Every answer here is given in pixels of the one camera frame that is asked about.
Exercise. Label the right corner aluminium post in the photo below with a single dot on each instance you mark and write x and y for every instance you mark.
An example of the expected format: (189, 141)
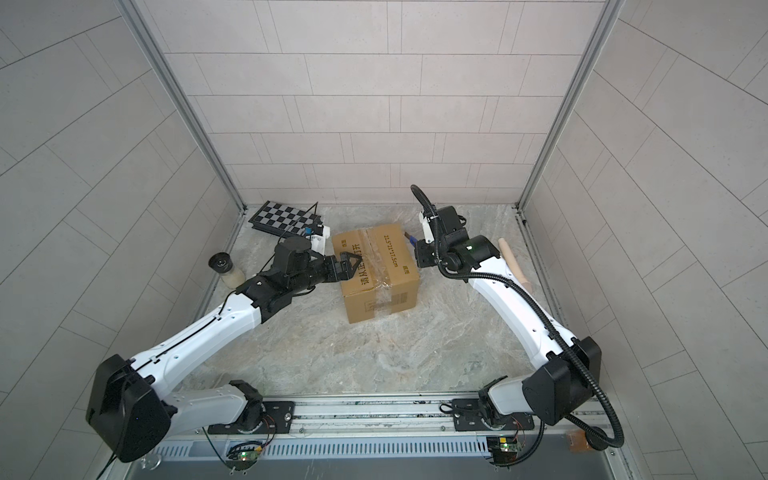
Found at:
(599, 36)

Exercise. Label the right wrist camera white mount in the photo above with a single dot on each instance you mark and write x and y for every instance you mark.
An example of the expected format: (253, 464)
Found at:
(426, 228)

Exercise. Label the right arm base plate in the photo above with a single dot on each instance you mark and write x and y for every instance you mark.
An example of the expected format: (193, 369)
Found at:
(477, 415)

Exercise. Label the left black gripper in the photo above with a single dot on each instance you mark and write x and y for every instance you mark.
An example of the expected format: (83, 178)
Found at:
(330, 264)

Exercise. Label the left green circuit board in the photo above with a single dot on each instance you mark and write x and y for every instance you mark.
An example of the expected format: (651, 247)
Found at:
(245, 455)

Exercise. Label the aluminium front rail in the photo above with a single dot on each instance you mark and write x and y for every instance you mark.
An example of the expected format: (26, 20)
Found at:
(399, 427)

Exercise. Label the green circuit board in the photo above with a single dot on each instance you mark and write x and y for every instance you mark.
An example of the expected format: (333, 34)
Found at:
(503, 451)
(245, 455)

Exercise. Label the right green circuit board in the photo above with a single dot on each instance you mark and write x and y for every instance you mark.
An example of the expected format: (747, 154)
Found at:
(503, 451)

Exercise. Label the corner aluminium post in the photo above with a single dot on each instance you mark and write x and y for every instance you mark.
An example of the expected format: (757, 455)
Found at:
(139, 29)
(599, 36)

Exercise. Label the brown cardboard express box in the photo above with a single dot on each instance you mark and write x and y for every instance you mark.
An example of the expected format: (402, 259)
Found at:
(387, 280)

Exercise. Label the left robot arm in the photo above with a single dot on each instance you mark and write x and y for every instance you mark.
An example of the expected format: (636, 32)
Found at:
(133, 405)

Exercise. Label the black white chessboard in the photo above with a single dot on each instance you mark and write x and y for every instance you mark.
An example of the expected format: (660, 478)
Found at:
(285, 221)

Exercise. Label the glass jar black lid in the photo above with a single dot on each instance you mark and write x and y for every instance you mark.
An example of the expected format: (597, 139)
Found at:
(231, 275)

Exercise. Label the metal ring hook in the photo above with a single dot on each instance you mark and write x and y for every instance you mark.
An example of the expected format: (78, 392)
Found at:
(150, 461)

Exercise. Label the left corner aluminium post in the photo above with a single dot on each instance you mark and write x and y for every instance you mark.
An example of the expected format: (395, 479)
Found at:
(139, 29)

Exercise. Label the brown jar black lid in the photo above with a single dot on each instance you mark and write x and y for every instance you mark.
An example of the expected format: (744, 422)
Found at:
(580, 441)

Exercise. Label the wooden rolling pin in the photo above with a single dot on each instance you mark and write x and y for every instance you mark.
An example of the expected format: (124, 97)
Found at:
(514, 266)

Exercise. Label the blue utility knife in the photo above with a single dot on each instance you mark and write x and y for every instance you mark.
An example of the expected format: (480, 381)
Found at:
(411, 239)

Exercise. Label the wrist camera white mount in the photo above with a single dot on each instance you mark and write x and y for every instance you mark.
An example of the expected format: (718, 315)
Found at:
(319, 237)
(426, 228)

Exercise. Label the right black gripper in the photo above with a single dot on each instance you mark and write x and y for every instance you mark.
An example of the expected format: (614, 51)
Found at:
(420, 252)

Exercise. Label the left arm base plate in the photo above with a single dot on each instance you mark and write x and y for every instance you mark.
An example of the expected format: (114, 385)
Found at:
(265, 417)

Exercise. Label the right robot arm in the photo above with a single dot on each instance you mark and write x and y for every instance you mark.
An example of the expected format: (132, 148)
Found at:
(566, 368)

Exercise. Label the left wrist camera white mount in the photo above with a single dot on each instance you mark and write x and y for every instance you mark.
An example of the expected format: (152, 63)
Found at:
(319, 237)

